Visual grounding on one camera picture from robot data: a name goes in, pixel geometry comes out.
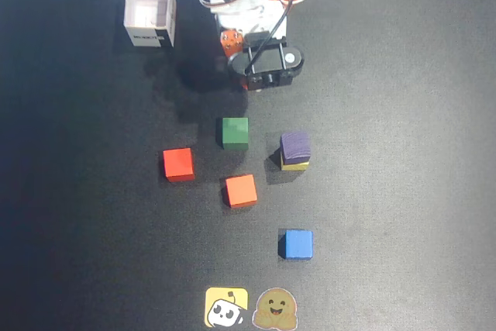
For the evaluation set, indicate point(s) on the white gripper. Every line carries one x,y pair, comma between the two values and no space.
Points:
232,43

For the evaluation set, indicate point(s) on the purple cube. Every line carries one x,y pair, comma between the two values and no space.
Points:
295,147

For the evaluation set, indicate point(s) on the green cube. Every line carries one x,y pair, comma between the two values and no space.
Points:
235,133

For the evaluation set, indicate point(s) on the red cube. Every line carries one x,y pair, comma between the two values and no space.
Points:
178,163

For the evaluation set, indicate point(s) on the yellow cube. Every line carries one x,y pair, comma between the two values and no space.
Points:
295,167

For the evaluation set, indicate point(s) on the orange cube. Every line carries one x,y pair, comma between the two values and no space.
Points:
240,190

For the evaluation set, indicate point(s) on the blue cube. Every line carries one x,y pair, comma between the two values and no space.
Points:
297,244

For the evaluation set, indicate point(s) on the white open cardboard box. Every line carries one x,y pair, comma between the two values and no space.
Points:
149,9

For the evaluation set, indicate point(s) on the black table mat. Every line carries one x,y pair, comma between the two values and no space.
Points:
387,114

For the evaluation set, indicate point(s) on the yellow robot sticker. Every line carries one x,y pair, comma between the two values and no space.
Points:
226,307

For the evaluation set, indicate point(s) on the hugging face emoji sticker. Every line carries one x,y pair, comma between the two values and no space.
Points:
275,309

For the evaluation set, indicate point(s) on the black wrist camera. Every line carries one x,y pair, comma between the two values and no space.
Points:
271,61

